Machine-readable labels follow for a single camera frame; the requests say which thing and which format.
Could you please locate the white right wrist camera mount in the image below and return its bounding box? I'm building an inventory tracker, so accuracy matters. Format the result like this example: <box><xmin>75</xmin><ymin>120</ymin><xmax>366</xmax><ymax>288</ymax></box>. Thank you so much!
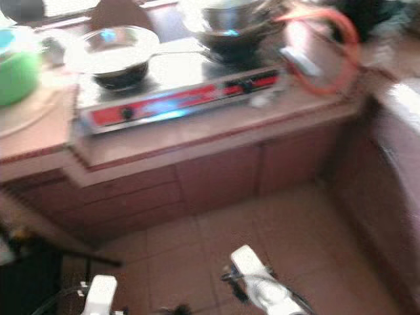
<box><xmin>230</xmin><ymin>245</ymin><xmax>270</xmax><ymax>290</ymax></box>

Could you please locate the green pot blue lid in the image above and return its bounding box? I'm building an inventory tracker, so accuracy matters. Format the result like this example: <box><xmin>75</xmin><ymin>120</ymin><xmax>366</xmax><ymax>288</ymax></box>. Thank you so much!
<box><xmin>0</xmin><ymin>30</ymin><xmax>44</xmax><ymax>108</ymax></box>

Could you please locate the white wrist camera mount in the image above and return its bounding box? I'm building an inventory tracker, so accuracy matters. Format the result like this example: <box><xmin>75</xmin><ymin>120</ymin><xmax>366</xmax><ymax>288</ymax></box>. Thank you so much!
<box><xmin>82</xmin><ymin>276</ymin><xmax>119</xmax><ymax>315</ymax></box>
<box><xmin>230</xmin><ymin>245</ymin><xmax>270</xmax><ymax>290</ymax></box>

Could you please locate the small steel cup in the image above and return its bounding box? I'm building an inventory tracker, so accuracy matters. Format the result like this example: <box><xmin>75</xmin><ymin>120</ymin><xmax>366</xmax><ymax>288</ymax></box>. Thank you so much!
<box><xmin>41</xmin><ymin>36</ymin><xmax>72</xmax><ymax>66</ymax></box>

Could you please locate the black metal stand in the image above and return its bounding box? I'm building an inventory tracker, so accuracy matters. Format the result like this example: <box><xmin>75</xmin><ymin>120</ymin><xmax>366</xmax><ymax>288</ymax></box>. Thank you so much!
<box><xmin>0</xmin><ymin>226</ymin><xmax>123</xmax><ymax>315</ymax></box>

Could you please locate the steel red gas stove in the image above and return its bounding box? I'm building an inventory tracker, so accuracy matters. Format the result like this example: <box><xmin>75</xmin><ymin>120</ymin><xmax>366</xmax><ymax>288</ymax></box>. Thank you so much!
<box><xmin>75</xmin><ymin>56</ymin><xmax>287</xmax><ymax>136</ymax></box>

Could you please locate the brown wooden board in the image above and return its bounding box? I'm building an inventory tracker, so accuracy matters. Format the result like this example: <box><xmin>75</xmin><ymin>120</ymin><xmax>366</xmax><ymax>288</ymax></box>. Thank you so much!
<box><xmin>92</xmin><ymin>0</ymin><xmax>146</xmax><ymax>31</ymax></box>

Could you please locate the orange gas hose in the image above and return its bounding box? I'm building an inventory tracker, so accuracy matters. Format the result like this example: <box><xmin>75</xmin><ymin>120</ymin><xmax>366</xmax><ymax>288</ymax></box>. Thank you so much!
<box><xmin>279</xmin><ymin>7</ymin><xmax>362</xmax><ymax>96</ymax></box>

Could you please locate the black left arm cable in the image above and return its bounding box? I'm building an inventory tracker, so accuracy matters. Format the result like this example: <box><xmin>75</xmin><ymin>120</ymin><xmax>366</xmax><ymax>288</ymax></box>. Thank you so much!
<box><xmin>33</xmin><ymin>289</ymin><xmax>86</xmax><ymax>315</ymax></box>

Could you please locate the white hose fitting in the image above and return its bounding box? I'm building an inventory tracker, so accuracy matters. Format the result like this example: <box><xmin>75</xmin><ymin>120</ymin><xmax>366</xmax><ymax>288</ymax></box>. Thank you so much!
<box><xmin>279</xmin><ymin>46</ymin><xmax>320</xmax><ymax>79</ymax></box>

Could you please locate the round tan mat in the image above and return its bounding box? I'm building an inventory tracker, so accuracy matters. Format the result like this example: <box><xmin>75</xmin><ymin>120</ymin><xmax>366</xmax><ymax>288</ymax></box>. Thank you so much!
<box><xmin>0</xmin><ymin>89</ymin><xmax>70</xmax><ymax>139</ymax></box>

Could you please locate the brown counter cabinet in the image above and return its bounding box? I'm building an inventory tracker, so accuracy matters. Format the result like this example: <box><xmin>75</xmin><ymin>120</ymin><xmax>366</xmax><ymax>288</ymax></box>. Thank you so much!
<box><xmin>7</xmin><ymin>119</ymin><xmax>368</xmax><ymax>242</ymax></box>

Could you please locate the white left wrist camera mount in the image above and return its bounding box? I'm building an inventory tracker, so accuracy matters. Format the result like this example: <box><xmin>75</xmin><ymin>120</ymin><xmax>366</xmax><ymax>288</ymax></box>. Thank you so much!
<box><xmin>82</xmin><ymin>276</ymin><xmax>119</xmax><ymax>315</ymax></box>

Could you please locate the black pan steel lid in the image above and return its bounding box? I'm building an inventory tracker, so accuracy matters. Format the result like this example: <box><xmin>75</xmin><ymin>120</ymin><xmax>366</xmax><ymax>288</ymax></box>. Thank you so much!
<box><xmin>69</xmin><ymin>26</ymin><xmax>204</xmax><ymax>92</ymax></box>

